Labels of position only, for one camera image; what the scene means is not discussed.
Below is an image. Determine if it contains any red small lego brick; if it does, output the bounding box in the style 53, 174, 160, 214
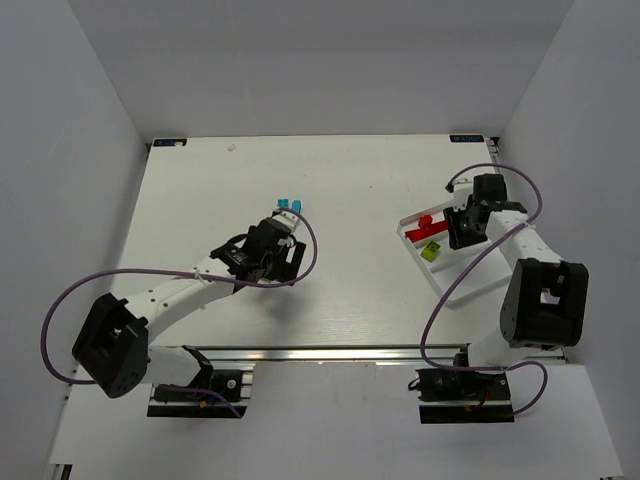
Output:
418, 215, 433, 230

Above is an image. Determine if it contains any white divided sorting tray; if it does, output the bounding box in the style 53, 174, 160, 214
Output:
396, 200, 511, 308

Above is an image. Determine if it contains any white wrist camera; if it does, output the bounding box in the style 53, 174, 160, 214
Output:
272, 210, 300, 233
445, 178, 473, 211

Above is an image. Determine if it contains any left blue corner label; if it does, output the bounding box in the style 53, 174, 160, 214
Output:
152, 138, 187, 148

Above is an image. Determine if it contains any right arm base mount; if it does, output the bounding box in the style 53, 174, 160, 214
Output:
408, 368, 515, 425

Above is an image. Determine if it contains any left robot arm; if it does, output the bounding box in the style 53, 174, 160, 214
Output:
72, 209, 306, 398

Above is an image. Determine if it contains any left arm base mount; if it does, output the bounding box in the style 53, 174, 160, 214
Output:
142, 346, 253, 419

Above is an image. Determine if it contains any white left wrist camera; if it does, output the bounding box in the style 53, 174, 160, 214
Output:
272, 210, 300, 233

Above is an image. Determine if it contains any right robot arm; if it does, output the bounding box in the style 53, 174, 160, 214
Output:
444, 173, 589, 372

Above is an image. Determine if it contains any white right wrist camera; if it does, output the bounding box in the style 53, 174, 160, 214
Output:
445, 178, 473, 211

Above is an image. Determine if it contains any red lego plate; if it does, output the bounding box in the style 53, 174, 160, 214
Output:
405, 221, 448, 243

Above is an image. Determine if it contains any right blue corner label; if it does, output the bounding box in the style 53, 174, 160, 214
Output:
449, 134, 485, 143

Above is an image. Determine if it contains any blue corner label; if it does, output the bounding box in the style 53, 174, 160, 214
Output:
152, 138, 187, 148
449, 134, 485, 143

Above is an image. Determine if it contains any aluminium front table rail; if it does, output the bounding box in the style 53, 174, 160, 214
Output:
92, 344, 566, 365

